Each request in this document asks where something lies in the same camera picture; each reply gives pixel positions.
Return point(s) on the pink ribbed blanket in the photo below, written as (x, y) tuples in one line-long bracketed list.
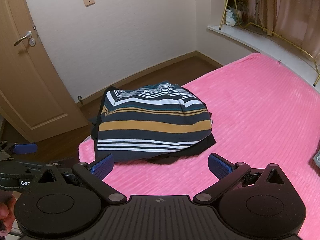
[(250, 105)]

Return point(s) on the white bag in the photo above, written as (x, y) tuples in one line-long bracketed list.
[(230, 17)]

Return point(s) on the pink curtain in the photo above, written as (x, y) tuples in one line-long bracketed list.
[(292, 12)]

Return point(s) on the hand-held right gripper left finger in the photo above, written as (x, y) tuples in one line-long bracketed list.
[(103, 167)]

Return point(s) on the gold metal rack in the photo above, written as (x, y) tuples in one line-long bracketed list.
[(224, 11)]

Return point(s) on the metal door stopper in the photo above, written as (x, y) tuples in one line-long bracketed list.
[(80, 99)]

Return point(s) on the wooden door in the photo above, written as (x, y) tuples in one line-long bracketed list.
[(30, 80)]

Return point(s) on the white windowsill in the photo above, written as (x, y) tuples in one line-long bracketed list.
[(237, 33)]

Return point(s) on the person's left hand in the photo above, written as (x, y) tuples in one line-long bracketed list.
[(5, 212)]

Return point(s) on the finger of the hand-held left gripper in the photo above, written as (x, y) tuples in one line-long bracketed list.
[(25, 148), (22, 166)]

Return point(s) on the round door lock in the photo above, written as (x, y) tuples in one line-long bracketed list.
[(31, 42)]

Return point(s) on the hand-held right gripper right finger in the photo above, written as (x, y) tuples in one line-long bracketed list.
[(218, 166)]

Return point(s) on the black garment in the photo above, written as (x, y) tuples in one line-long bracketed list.
[(201, 145)]

